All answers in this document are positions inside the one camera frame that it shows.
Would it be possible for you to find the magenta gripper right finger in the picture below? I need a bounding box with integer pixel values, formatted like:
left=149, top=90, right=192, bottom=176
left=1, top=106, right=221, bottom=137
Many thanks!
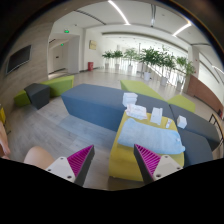
left=134, top=144, right=182, bottom=183

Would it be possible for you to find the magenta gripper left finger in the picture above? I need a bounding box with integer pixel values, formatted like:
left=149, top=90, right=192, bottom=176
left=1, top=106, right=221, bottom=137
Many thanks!
left=46, top=145, right=95, bottom=186

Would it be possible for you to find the light blue towel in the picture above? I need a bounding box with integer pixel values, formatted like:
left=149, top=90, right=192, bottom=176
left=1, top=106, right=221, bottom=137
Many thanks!
left=118, top=118, right=185, bottom=154

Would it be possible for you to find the person's bare knee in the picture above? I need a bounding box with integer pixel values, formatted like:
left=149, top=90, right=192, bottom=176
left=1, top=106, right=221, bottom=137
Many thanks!
left=24, top=146, right=54, bottom=169

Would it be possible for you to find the white remote control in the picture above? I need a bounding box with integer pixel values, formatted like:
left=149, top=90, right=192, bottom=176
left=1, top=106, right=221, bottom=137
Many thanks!
left=165, top=119, right=172, bottom=129

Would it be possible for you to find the small white box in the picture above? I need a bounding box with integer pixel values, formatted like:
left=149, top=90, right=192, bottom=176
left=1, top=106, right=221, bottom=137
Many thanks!
left=177, top=115, right=187, bottom=129

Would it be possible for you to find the dark grey sofa block right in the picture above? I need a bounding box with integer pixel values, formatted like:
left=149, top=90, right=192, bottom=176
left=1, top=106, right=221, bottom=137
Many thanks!
left=170, top=105, right=220, bottom=167

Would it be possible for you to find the white plastic bag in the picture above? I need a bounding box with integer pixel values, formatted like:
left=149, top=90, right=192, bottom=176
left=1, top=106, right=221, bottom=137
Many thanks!
left=125, top=104, right=147, bottom=120

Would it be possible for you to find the large blue-grey sofa block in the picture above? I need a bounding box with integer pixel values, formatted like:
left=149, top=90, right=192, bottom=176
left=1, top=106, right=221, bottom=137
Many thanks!
left=61, top=84, right=126, bottom=131

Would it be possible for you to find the green sofa block back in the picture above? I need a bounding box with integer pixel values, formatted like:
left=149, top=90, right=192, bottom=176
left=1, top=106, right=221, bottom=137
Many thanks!
left=120, top=80, right=195, bottom=113

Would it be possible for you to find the white tissue pack stack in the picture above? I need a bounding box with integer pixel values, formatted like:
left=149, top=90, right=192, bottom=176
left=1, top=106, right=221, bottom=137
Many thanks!
left=122, top=93, right=138, bottom=106

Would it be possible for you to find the dark grey cube seat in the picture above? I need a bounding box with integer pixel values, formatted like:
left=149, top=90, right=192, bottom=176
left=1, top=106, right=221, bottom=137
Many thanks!
left=25, top=83, right=50, bottom=109

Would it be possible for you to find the green bench left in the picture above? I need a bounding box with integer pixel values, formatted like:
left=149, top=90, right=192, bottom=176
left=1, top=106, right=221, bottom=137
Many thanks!
left=14, top=75, right=74, bottom=107

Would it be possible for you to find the wooden reception counter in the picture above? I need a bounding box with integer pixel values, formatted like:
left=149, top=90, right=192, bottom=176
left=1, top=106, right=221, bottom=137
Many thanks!
left=187, top=75, right=223, bottom=116

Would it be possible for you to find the red bin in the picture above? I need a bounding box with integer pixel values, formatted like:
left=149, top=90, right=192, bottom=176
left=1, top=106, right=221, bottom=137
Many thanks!
left=88, top=62, right=94, bottom=71

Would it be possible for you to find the potted plant far right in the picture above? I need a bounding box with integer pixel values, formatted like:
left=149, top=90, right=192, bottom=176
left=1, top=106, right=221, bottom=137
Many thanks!
left=176, top=56, right=195, bottom=91

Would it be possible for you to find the potted plant right centre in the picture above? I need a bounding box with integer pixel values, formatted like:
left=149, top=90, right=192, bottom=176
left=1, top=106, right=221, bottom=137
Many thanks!
left=158, top=46, right=176, bottom=86

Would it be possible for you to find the potted plant large centre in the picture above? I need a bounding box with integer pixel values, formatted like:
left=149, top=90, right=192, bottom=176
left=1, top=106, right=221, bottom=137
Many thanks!
left=139, top=47, right=159, bottom=81

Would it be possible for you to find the potted plant far left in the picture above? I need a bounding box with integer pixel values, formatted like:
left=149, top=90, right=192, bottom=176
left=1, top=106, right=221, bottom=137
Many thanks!
left=102, top=50, right=113, bottom=69

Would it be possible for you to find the black metal chair frame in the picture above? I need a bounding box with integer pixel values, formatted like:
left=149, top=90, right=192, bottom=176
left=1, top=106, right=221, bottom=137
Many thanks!
left=209, top=114, right=224, bottom=142

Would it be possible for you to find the wall-mounted black television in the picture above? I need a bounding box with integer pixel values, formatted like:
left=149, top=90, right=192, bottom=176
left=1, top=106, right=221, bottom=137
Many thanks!
left=6, top=45, right=32, bottom=74

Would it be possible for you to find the framed wall picture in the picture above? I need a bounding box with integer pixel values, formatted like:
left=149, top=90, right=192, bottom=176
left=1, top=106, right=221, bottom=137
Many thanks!
left=89, top=40, right=97, bottom=50

